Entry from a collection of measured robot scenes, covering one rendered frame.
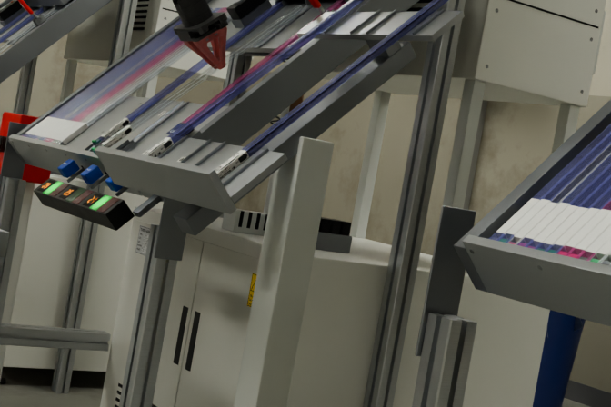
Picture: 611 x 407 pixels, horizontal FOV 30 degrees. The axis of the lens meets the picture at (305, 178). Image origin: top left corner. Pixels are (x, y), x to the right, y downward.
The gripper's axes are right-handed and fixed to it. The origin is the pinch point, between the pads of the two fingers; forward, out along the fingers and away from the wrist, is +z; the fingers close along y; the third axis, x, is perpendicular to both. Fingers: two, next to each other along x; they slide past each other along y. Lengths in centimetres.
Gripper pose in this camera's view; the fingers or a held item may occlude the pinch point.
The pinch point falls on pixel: (218, 64)
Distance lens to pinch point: 215.4
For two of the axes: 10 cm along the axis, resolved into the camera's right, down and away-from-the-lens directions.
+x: -7.4, 5.2, -4.3
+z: 3.8, 8.5, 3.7
